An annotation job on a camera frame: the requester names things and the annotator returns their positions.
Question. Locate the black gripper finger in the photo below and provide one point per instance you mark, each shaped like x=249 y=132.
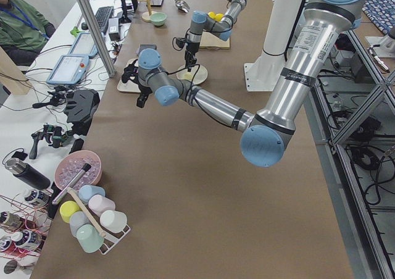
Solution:
x=141 y=100
x=190 y=61

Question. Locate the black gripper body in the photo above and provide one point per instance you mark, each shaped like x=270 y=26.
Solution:
x=143 y=91
x=189 y=47

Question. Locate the beige round plate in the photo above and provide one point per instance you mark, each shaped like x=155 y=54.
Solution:
x=199 y=71

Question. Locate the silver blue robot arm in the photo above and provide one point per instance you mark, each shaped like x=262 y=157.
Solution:
x=218 y=25
x=265 y=134

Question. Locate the cream rabbit tray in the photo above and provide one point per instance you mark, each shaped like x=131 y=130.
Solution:
x=127 y=83

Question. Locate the bamboo cutting board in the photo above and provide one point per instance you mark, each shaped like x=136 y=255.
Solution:
x=210 y=41

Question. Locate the grey folded cloth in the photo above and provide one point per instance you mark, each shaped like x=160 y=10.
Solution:
x=146 y=46

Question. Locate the metal ice scoop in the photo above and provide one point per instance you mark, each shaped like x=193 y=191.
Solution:
x=182 y=5

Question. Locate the mint green bowl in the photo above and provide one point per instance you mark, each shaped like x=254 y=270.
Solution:
x=158 y=19

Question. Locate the blue teach pendant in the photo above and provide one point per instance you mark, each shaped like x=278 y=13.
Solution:
x=84 y=44
x=69 y=69

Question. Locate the wooden cup stand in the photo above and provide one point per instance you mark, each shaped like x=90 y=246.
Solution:
x=148 y=4

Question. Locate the black keyboard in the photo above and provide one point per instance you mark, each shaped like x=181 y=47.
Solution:
x=102 y=15

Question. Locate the metal muddler with black tip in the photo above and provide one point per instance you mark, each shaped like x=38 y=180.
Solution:
x=85 y=168

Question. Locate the pink bowl with ice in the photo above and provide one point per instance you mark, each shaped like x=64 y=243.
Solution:
x=73 y=163

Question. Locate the blue pastel cup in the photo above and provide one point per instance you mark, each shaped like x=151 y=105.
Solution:
x=86 y=192

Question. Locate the pink pastel cup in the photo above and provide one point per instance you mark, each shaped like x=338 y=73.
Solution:
x=98 y=204

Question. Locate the person in green jacket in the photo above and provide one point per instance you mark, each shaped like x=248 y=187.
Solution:
x=24 y=31

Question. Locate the white pastel cup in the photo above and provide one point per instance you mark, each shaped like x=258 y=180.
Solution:
x=114 y=221

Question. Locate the yellow pastel cup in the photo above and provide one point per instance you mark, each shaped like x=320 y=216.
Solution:
x=67 y=209

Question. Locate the grey pastel cup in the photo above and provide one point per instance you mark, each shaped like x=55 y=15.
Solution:
x=77 y=220

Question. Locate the black thermos bottle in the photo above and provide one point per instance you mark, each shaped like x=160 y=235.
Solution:
x=27 y=173

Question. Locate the white cup rack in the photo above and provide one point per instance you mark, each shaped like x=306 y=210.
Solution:
x=110 y=239

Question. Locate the mint pastel cup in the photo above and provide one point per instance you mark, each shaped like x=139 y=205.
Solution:
x=89 y=238

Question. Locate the aluminium frame post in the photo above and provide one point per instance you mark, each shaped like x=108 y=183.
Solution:
x=90 y=19

